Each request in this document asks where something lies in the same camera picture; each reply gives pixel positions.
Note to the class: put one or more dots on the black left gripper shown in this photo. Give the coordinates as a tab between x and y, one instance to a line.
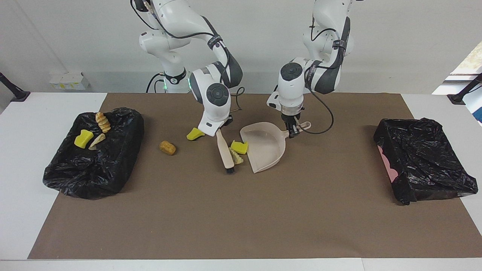
290	119

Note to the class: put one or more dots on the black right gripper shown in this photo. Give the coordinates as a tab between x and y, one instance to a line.
227	121

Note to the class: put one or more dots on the beige brush black bristles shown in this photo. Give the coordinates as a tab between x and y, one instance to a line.
225	154

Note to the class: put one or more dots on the yellow wedge sponge piece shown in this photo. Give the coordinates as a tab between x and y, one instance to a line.
193	134

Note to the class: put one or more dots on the yellow notched sponge piece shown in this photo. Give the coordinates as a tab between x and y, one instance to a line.
240	147

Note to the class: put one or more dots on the pale bread chunk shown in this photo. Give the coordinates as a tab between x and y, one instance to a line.
97	142
237	158

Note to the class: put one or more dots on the beige plastic dustpan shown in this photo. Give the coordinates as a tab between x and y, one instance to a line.
265	150

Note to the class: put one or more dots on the brown bread roll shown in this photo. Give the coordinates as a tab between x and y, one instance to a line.
167	148

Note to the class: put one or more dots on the orange striped pastry piece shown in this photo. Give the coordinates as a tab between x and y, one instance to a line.
102	122

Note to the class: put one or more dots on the yellow sponge block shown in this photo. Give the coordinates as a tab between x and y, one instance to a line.
83	139

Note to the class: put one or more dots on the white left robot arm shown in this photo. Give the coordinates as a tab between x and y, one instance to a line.
292	94

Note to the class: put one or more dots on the pink plastic bin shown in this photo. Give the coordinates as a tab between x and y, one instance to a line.
389	167

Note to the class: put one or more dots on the black plastic trash bag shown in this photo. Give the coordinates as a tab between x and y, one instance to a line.
94	169
421	158

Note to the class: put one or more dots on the brown table mat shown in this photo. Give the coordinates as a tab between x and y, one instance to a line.
226	233

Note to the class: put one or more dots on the black clamp stand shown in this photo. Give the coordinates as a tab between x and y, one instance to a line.
457	98
17	96

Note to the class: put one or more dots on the white wall socket box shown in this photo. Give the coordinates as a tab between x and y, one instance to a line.
69	81

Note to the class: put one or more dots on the window with white frame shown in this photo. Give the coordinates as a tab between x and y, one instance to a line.
470	62

